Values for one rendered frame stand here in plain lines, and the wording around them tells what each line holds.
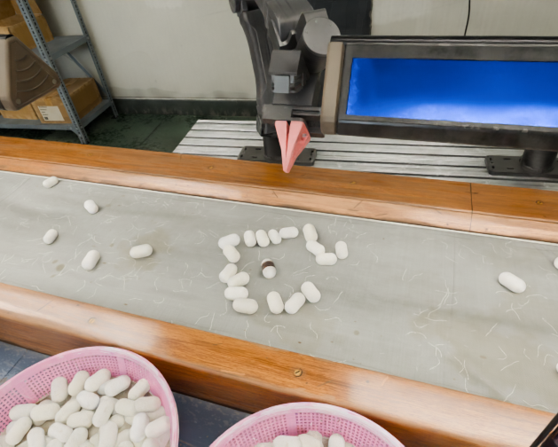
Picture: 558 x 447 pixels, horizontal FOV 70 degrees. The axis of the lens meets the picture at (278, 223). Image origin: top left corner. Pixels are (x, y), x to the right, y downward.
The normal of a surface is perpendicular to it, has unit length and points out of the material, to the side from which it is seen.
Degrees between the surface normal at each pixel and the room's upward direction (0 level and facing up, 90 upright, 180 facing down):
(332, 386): 0
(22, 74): 90
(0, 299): 0
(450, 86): 58
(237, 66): 90
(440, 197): 0
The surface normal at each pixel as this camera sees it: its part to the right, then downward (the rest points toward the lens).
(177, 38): -0.24, 0.65
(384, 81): -0.30, 0.14
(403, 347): -0.08, -0.76
